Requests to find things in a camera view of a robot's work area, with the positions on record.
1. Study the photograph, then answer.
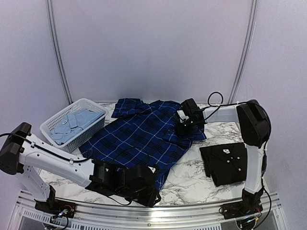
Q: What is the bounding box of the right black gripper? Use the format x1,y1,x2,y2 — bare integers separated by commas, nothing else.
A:
176,118,200,136

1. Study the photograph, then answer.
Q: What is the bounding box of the blue plaid long sleeve shirt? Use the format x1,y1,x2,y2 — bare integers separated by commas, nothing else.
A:
79,98,206,190

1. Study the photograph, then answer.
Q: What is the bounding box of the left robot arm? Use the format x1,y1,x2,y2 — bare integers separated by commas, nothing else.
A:
0,122,161,213

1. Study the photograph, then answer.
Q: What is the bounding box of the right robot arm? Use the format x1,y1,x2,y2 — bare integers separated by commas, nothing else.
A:
176,98,272,215

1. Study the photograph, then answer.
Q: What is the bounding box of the folded black shirt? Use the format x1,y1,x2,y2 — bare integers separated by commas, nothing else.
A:
200,142,247,187

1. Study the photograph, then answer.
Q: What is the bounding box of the white plastic laundry basket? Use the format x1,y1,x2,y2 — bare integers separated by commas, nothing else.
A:
40,98,108,153

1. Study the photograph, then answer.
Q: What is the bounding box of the light blue shirt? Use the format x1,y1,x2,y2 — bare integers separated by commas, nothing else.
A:
50,109,105,145

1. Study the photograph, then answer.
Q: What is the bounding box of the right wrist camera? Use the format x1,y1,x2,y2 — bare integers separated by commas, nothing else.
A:
177,110,189,123

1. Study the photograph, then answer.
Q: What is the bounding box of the aluminium front table rail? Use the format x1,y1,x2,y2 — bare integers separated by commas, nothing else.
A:
14,189,283,230

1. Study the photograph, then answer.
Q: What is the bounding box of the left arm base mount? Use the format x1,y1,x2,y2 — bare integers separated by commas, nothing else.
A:
35,200,77,218

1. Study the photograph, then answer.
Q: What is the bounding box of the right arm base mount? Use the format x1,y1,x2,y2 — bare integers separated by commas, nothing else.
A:
219,201,263,219

